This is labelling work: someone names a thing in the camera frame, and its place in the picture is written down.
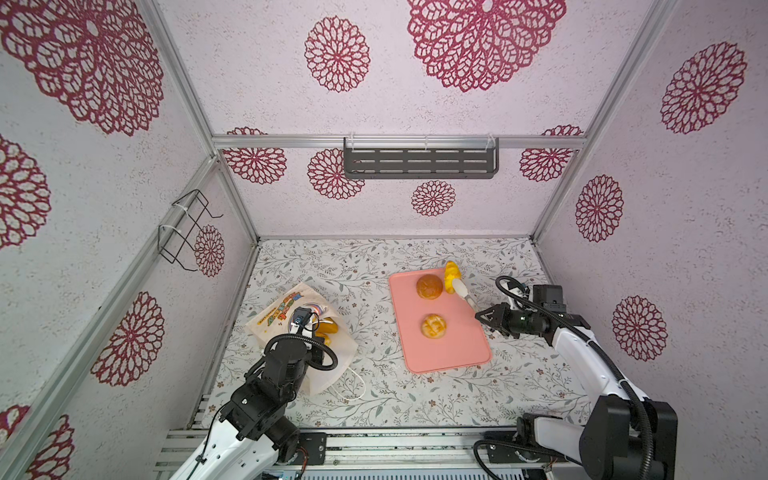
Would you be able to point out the yellow croissant bread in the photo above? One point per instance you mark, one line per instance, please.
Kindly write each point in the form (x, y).
(451, 273)

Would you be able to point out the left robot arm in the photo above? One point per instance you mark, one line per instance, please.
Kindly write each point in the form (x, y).
(250, 433)

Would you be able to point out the white paper bag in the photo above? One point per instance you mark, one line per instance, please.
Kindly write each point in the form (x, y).
(275, 320)

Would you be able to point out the grey wall shelf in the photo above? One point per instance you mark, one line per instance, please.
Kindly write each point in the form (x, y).
(425, 163)

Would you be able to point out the metal tongs white tips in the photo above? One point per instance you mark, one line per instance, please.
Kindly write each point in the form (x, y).
(461, 289)

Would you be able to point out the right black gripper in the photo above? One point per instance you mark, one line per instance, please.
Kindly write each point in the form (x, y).
(498, 316)

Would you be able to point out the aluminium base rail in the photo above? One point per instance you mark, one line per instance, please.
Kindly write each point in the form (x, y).
(355, 453)

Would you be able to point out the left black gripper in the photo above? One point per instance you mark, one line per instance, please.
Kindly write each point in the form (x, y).
(317, 352)

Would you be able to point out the yellow fake bread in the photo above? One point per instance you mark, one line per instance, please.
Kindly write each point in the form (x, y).
(433, 326)

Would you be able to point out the round brown bun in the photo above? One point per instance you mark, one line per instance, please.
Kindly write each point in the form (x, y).
(429, 287)

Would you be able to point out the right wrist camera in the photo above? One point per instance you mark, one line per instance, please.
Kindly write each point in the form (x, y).
(549, 296)

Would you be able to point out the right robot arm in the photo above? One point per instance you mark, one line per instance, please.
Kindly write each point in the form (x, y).
(627, 435)

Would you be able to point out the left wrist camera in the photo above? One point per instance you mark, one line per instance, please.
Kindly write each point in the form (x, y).
(302, 321)

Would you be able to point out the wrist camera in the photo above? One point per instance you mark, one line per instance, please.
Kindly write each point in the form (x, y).
(549, 296)
(302, 321)

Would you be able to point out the pink plastic tray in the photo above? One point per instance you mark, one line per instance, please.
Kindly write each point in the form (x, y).
(465, 342)

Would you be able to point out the black wire rack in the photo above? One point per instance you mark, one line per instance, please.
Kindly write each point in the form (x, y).
(193, 242)

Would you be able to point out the orange fake bread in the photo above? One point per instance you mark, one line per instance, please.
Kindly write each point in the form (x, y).
(325, 329)

